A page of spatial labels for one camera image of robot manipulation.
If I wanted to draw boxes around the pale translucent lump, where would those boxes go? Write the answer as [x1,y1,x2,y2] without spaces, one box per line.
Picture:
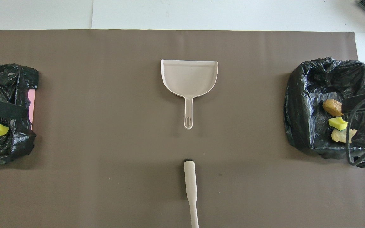
[331,128,358,143]

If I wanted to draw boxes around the small yellow sponge piece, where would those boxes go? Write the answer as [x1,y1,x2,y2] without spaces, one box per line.
[328,117,349,131]

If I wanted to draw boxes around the brown paper table mat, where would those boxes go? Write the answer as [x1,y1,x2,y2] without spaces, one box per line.
[0,30,365,228]

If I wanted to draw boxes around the bin lined with black bag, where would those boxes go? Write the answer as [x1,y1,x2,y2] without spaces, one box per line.
[284,57,365,168]

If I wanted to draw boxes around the beige plastic dustpan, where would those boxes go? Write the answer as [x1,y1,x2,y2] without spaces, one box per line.
[161,59,219,130]

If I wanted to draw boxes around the brown potato-shaped lump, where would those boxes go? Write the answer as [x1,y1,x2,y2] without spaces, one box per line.
[323,99,344,117]

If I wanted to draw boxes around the beige hand brush black bristles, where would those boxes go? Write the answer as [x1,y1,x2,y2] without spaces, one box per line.
[183,159,199,228]

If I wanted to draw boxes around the pink bin with black bag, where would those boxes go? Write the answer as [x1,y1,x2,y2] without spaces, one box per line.
[0,63,39,165]

